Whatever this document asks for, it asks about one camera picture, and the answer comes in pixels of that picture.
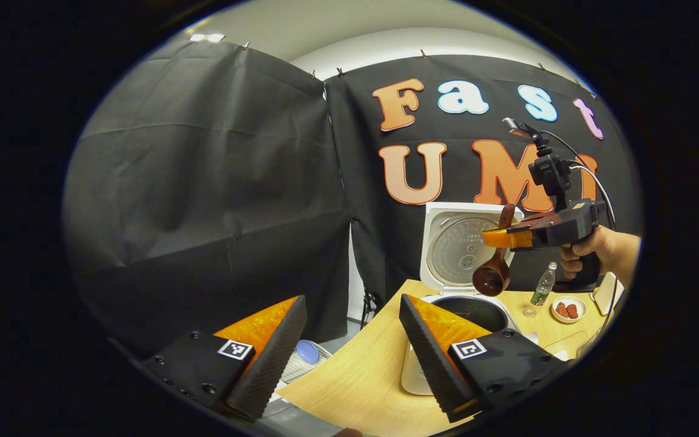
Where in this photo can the round white plate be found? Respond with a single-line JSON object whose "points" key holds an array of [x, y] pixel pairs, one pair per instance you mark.
{"points": [[581, 306]]}

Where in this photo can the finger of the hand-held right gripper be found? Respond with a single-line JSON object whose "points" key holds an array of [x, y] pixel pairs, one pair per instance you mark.
{"points": [[507, 238], [531, 223]]}

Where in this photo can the clear plastic water bottle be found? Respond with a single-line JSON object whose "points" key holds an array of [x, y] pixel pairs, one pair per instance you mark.
{"points": [[543, 288]]}

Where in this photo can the red meat piece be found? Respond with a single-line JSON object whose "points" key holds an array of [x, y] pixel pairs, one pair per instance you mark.
{"points": [[573, 311], [562, 310]]}

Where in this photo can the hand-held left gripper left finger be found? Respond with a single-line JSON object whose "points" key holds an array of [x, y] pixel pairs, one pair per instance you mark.
{"points": [[273, 364]]}

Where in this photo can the black backdrop cloth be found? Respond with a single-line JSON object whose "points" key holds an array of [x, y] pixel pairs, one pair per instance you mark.
{"points": [[204, 182]]}

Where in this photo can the ceiling light panel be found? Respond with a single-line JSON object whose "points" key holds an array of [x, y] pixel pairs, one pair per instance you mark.
{"points": [[207, 37]]}

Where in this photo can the brown wooden spoon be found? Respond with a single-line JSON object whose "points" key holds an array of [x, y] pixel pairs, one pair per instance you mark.
{"points": [[492, 279]]}

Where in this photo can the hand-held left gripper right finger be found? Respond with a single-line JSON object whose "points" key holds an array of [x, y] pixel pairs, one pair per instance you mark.
{"points": [[431, 370]]}

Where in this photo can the white toaster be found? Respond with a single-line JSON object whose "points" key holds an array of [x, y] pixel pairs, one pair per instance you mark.
{"points": [[607, 300]]}

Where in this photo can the white rice cooker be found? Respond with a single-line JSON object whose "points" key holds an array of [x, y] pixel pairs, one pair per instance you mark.
{"points": [[452, 243]]}

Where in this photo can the black tripod stand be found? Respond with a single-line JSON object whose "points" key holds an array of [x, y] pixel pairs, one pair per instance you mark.
{"points": [[369, 306]]}

